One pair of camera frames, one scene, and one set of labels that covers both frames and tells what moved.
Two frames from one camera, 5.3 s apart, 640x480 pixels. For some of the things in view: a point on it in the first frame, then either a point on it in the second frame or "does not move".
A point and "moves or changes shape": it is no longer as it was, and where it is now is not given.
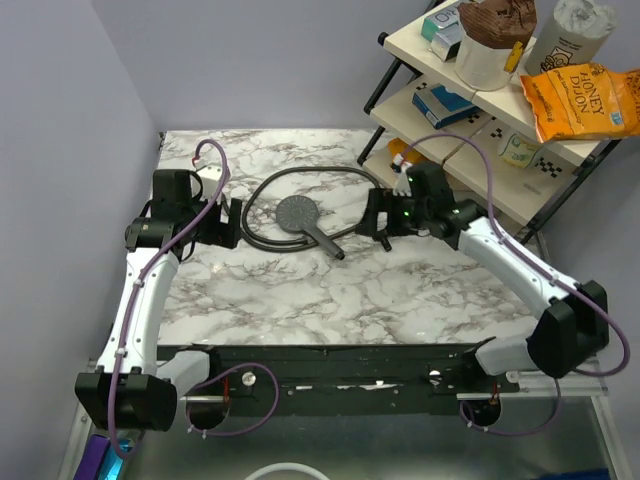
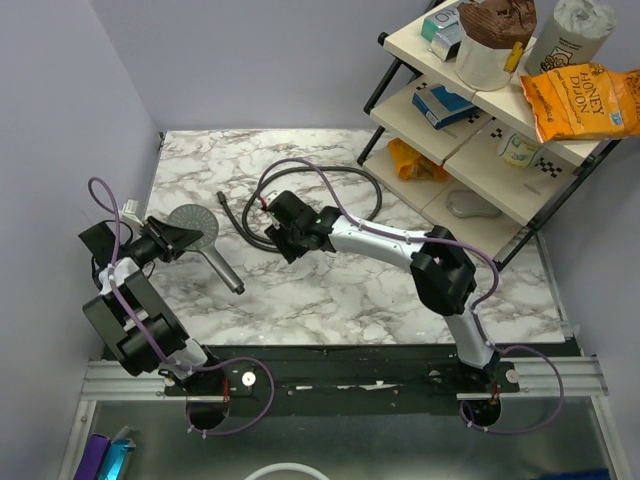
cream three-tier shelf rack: (486, 140) does not move
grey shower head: (297, 213) moves or changes shape
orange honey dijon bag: (583, 101) does not move
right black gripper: (382, 200) → (275, 233)
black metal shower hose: (247, 204) does not move
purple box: (94, 457) does not move
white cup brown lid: (487, 30) does not move
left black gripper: (222, 234) → (168, 238)
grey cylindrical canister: (577, 35) does not move
